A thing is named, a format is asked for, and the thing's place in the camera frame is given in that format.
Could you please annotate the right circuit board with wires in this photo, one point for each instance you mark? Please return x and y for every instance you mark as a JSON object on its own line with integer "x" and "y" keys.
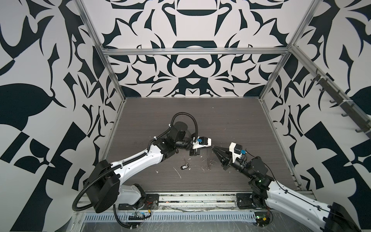
{"x": 263, "y": 218}

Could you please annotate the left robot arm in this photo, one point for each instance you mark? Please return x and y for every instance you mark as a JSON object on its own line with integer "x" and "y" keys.
{"x": 105, "y": 184}

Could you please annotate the horizontal aluminium frame bar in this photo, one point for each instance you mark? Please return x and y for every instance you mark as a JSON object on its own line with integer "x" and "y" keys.
{"x": 194, "y": 51}

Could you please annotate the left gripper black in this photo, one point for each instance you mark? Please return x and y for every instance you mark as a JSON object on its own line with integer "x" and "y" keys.
{"x": 194, "y": 149}

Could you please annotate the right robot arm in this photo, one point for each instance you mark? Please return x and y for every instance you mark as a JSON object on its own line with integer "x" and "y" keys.
{"x": 270, "y": 193}

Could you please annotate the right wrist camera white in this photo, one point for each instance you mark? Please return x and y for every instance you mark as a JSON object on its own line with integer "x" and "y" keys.
{"x": 237, "y": 151}

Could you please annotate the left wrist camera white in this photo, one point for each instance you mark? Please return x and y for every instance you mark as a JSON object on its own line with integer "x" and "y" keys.
{"x": 202, "y": 142}

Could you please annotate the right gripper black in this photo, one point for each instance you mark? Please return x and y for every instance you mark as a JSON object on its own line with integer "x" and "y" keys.
{"x": 227, "y": 160}

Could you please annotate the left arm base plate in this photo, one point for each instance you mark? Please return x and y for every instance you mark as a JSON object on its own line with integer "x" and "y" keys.
{"x": 144, "y": 203}

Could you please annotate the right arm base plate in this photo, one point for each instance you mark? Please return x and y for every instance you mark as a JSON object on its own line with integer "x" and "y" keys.
{"x": 248, "y": 201}

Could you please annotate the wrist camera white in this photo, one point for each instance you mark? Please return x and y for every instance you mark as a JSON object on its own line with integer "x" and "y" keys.
{"x": 237, "y": 151}
{"x": 202, "y": 142}

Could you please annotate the wall hook rail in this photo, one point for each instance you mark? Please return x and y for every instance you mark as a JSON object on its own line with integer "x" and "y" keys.
{"x": 341, "y": 99}

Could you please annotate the left circuit board with wires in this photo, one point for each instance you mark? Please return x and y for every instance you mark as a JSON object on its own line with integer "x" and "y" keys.
{"x": 140, "y": 216}

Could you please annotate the circuit board with wires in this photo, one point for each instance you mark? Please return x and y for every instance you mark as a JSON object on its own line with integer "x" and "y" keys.
{"x": 140, "y": 216}
{"x": 263, "y": 218}

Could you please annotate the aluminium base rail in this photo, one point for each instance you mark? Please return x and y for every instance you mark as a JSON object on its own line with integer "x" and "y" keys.
{"x": 197, "y": 200}

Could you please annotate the white slotted cable duct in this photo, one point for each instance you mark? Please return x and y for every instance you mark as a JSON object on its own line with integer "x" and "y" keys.
{"x": 218, "y": 216}

